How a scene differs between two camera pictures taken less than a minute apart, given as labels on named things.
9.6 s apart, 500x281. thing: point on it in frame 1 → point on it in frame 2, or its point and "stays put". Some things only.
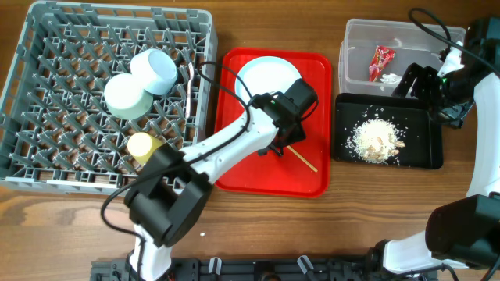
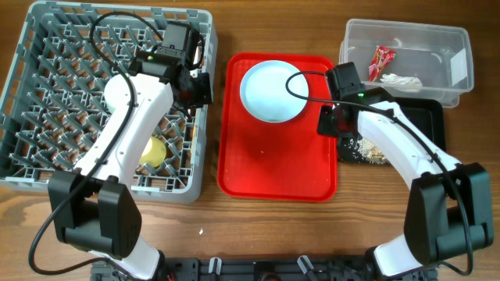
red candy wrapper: x=382 y=57 stays put
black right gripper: x=426 y=75 → x=324 y=127
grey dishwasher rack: x=55 y=126 stays put
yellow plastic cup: x=141 y=146 stays put
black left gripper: x=296 y=135 → x=205 y=94
